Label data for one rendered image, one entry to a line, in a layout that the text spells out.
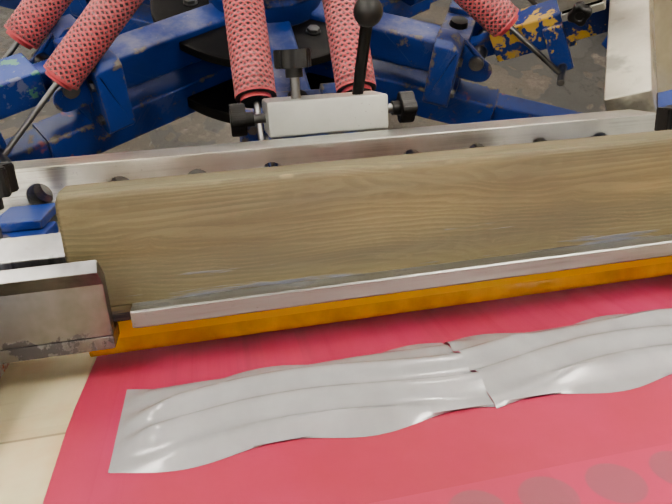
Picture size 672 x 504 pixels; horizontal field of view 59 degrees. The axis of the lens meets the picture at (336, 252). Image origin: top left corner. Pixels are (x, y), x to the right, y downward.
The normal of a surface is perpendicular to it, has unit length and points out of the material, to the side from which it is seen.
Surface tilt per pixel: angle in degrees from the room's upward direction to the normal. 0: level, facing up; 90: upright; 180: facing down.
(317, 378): 4
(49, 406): 32
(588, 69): 0
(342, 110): 58
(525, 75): 0
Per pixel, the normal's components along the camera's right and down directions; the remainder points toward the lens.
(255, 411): 0.09, -0.66
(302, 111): 0.21, 0.30
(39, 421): -0.06, -0.94
